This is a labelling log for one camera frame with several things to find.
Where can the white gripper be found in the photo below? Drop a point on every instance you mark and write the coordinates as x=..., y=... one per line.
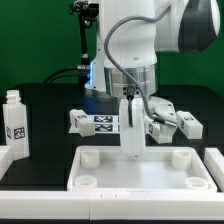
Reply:
x=132, y=138

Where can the white desk top tray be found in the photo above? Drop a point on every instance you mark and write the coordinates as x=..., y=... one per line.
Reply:
x=159, y=168

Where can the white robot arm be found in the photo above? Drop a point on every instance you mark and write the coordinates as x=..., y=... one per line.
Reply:
x=129, y=35

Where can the paper sheet with markers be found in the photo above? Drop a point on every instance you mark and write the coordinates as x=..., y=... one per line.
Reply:
x=103, y=124

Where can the white right fence block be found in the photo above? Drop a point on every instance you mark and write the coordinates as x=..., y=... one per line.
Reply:
x=214, y=161

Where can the white fence block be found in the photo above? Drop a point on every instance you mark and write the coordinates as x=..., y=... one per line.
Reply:
x=214, y=161
x=6, y=159

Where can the white left fence block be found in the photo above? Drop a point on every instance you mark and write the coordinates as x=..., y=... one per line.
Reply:
x=6, y=159

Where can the white front fence bar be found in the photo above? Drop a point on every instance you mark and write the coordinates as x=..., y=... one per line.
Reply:
x=190, y=205

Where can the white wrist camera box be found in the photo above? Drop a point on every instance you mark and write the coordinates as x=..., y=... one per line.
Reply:
x=164, y=109

